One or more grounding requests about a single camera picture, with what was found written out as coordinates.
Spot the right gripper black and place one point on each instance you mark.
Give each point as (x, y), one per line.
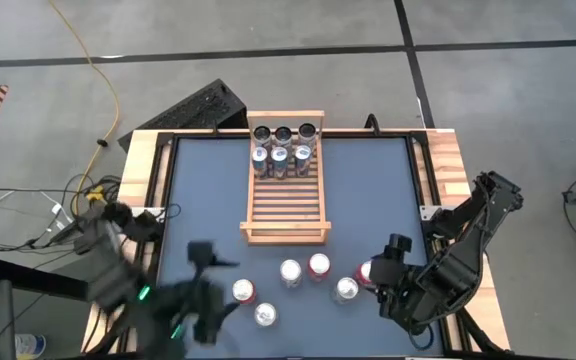
(393, 280)

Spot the Red Bull Sugarfree can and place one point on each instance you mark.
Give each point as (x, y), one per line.
(279, 160)
(302, 157)

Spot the black floor bar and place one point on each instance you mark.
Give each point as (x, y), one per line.
(33, 277)

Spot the wooden slatted shelf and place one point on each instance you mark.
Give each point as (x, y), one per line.
(285, 225)

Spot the red soda can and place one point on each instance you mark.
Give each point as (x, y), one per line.
(243, 291)

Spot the black table clamp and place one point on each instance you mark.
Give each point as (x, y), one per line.
(373, 125)
(215, 131)

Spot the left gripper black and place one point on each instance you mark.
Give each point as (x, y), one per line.
(203, 300)

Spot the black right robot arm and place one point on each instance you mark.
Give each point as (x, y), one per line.
(468, 260)

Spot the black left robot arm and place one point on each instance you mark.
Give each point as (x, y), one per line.
(113, 280)

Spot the red Fanta can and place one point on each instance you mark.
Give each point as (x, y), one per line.
(363, 272)
(319, 265)

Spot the blue silver Red Bull can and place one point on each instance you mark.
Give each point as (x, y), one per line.
(259, 159)

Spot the white Celsius can black lid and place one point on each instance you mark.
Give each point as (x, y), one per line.
(283, 134)
(262, 134)
(307, 131)

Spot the white blue floor bottle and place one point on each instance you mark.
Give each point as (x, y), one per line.
(30, 345)

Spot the silver Diet Coke can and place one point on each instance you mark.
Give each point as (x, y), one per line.
(346, 289)
(290, 272)
(266, 314)

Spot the blue-grey table mat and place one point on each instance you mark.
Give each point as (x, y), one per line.
(368, 200)

